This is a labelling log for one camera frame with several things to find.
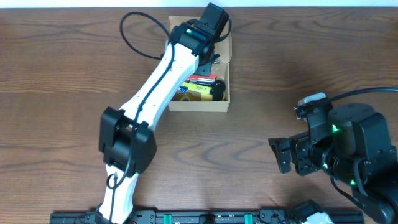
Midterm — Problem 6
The brown cardboard box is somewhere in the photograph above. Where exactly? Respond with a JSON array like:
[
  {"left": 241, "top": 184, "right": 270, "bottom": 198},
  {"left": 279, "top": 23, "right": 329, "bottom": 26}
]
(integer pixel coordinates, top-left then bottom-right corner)
[{"left": 169, "top": 34, "right": 232, "bottom": 112}]

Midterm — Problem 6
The red black stapler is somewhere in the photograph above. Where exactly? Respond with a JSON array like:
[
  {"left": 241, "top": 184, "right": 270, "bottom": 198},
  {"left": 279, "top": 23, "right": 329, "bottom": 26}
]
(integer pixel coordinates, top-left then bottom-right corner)
[{"left": 186, "top": 74, "right": 217, "bottom": 85}]

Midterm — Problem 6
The black correction tape dispenser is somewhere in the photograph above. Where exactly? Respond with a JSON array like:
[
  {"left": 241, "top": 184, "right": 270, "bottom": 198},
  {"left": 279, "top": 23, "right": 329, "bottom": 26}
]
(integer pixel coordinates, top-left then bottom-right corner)
[{"left": 211, "top": 80, "right": 226, "bottom": 101}]

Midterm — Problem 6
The yellow highlighter marker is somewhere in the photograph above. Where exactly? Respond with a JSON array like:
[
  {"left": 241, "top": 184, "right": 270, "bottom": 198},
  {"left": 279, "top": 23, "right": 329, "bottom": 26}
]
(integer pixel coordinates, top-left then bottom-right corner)
[{"left": 181, "top": 82, "right": 212, "bottom": 95}]

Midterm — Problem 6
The yellow sticky notepad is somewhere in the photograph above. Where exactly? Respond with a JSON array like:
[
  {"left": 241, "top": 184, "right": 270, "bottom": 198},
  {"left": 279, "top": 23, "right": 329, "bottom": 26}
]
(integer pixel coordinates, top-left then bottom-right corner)
[{"left": 200, "top": 93, "right": 225, "bottom": 101}]

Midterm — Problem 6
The yellow adhesive tape roll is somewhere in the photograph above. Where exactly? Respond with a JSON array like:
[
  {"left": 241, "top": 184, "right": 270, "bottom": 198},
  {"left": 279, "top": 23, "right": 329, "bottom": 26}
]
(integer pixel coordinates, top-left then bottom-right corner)
[{"left": 178, "top": 93, "right": 195, "bottom": 101}]

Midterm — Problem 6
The blue white staples box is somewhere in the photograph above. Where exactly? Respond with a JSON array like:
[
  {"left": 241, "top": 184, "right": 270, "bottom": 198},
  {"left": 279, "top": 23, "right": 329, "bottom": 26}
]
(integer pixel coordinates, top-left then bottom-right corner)
[{"left": 179, "top": 86, "right": 188, "bottom": 93}]

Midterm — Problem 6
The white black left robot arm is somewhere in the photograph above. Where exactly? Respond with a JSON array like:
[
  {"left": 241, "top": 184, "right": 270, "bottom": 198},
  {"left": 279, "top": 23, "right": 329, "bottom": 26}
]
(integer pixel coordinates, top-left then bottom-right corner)
[{"left": 96, "top": 19, "right": 232, "bottom": 223}]

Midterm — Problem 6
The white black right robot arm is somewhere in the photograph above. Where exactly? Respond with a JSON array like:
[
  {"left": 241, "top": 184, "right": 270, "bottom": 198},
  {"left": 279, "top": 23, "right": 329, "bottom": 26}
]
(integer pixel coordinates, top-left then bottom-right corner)
[{"left": 269, "top": 103, "right": 397, "bottom": 223}]

